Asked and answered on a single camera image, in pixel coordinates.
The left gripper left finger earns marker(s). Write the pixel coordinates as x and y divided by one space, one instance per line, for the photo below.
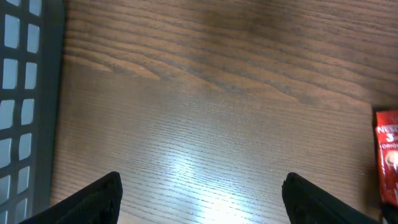
97 203

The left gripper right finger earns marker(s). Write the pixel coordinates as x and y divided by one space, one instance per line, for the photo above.
306 203

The red packet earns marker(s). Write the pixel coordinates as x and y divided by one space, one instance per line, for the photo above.
385 130

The grey plastic mesh basket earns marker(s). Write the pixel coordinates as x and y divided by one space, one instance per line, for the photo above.
31 59

